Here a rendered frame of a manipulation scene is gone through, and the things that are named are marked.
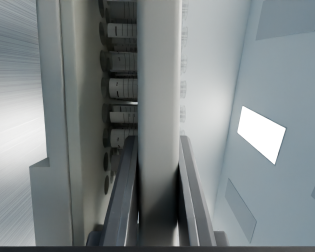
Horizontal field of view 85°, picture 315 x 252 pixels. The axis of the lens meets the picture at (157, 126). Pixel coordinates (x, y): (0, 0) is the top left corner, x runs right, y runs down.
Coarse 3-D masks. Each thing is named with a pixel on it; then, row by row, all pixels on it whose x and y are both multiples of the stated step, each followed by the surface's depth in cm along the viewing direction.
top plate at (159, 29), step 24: (144, 0) 7; (168, 0) 7; (144, 24) 7; (168, 24) 7; (144, 48) 7; (168, 48) 7; (144, 72) 8; (168, 72) 8; (144, 96) 8; (168, 96) 8; (144, 120) 8; (168, 120) 8; (144, 144) 8; (168, 144) 8; (144, 168) 8; (168, 168) 8; (144, 192) 8; (168, 192) 8; (144, 216) 8; (168, 216) 8; (144, 240) 8; (168, 240) 9
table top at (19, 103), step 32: (0, 0) 20; (32, 0) 26; (0, 32) 20; (32, 32) 25; (0, 64) 20; (32, 64) 25; (0, 96) 20; (32, 96) 25; (0, 128) 20; (32, 128) 25; (0, 160) 20; (32, 160) 25; (0, 192) 20; (0, 224) 20; (32, 224) 25
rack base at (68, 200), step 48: (48, 0) 7; (96, 0) 10; (48, 48) 7; (96, 48) 10; (48, 96) 7; (96, 96) 10; (48, 144) 8; (96, 144) 10; (48, 192) 8; (96, 192) 10; (48, 240) 8
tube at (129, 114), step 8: (104, 104) 12; (112, 104) 12; (120, 104) 12; (128, 104) 12; (136, 104) 12; (104, 112) 11; (112, 112) 11; (120, 112) 11; (128, 112) 11; (136, 112) 11; (184, 112) 12; (104, 120) 12; (112, 120) 12; (120, 120) 12; (128, 120) 12; (136, 120) 12; (184, 120) 12
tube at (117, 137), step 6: (108, 132) 12; (114, 132) 12; (120, 132) 12; (126, 132) 12; (132, 132) 12; (180, 132) 12; (102, 138) 12; (108, 138) 12; (114, 138) 12; (120, 138) 12; (108, 144) 12; (114, 144) 12; (120, 144) 12
